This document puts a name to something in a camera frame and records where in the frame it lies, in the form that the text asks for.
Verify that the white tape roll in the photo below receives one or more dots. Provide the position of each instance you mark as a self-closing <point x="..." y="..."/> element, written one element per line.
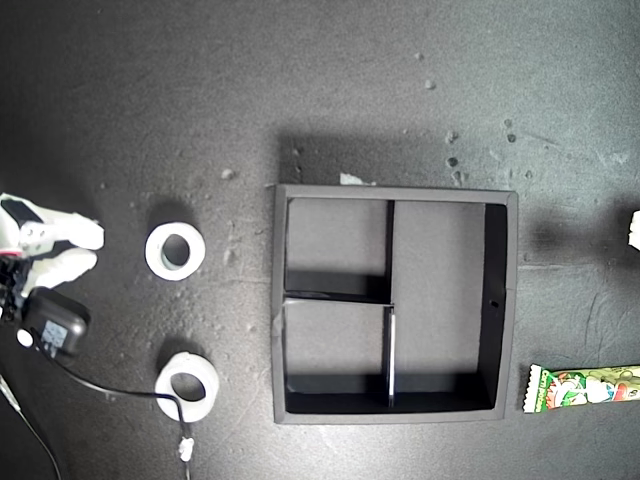
<point x="155" y="257"/>
<point x="210" y="387"/>

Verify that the small white tape scrap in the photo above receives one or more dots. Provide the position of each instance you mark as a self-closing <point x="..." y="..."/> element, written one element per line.
<point x="352" y="179"/>

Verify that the black tray with wells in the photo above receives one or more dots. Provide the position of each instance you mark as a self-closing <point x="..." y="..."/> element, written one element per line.
<point x="440" y="280"/>

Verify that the green printed snack bar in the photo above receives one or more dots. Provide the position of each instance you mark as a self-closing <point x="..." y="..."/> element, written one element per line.
<point x="580" y="387"/>

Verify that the small black camera box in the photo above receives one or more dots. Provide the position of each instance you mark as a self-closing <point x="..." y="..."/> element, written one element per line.
<point x="60" y="320"/>

